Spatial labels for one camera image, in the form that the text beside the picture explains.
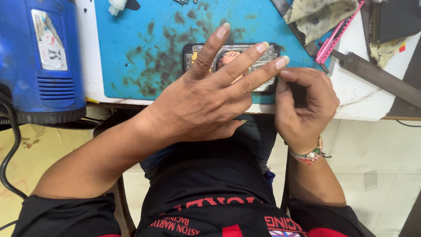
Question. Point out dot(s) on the blue heat gun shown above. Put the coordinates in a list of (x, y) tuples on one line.
[(39, 85)]

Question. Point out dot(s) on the grey metal file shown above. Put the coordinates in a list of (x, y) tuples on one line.
[(378, 75)]

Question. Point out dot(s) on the dirty beige cloth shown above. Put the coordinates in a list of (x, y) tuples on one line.
[(315, 19)]

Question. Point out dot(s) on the small metal parts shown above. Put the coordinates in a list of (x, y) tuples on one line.
[(184, 1)]

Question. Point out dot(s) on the black flat device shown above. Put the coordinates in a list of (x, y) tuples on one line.
[(398, 19)]

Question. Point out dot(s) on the pink plastic ruler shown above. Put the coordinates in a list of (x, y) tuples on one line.
[(332, 41)]

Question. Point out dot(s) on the black smartphone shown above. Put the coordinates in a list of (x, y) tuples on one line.
[(270, 52)]

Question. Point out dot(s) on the stained blue work mat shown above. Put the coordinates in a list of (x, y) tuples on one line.
[(131, 33)]

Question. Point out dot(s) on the stained yellowish cloth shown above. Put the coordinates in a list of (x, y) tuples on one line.
[(383, 52)]

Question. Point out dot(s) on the person's left hand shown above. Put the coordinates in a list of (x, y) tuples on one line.
[(197, 105)]

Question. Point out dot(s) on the person's right hand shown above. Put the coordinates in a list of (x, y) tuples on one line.
[(306, 128)]

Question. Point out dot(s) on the small white bottle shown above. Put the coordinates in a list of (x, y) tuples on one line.
[(115, 6)]

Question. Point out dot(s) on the black printed shirt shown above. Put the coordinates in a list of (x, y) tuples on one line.
[(210, 184)]

